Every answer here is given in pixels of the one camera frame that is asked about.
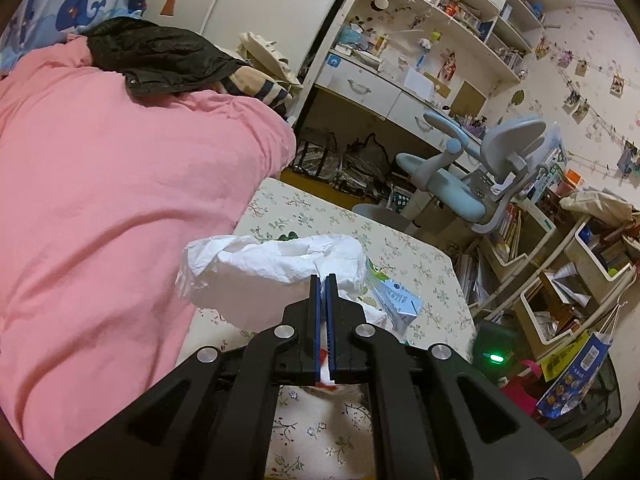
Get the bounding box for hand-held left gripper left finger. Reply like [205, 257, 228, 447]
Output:
[54, 274, 323, 480]

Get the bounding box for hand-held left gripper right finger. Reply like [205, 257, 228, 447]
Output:
[326, 274, 583, 480]

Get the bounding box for white tissue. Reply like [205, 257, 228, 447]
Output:
[175, 232, 368, 332]

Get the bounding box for blue and white milk carton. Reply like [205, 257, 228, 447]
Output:
[377, 280, 425, 336]

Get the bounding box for pink shopping bag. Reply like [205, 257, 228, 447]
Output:
[500, 360, 545, 417]

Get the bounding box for clear green plastic wrapper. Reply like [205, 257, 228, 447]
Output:
[362, 257, 396, 311]

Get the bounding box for blue and yellow paper bag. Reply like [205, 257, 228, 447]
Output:
[537, 330, 614, 419]

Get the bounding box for floral tablecloth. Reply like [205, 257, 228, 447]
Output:
[177, 176, 476, 480]

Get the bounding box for white rolling storage cart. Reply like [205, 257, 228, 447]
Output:
[480, 200, 640, 361]

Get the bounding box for row of books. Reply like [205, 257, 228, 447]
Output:
[494, 204, 524, 257]

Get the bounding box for black mesh basket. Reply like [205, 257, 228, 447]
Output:
[544, 360, 624, 450]

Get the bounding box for grey and blue desk chair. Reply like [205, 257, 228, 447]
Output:
[352, 114, 548, 233]

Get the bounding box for cream cloth bag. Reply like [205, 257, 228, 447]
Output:
[559, 187, 636, 226]

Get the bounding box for dark plastic bag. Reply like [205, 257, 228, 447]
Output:
[342, 132, 396, 197]

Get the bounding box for white desk with drawers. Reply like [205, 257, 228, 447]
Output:
[295, 45, 496, 181]

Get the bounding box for pink blanket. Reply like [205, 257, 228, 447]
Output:
[0, 35, 298, 476]

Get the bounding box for beige navy striped cloth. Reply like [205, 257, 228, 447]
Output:
[220, 67, 296, 111]

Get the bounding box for cream canvas tote bag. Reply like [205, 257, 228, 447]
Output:
[237, 31, 303, 92]

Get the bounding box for black jacket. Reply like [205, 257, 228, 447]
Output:
[82, 16, 251, 97]

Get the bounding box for blue whale print bedding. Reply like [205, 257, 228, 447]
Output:
[0, 0, 148, 73]

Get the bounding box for clear plastic bag black handles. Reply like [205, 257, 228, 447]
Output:
[294, 135, 342, 182]

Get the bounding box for string of photo cards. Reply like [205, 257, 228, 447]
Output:
[535, 37, 640, 181]

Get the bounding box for white wall shelf unit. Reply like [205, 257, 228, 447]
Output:
[360, 0, 547, 81]

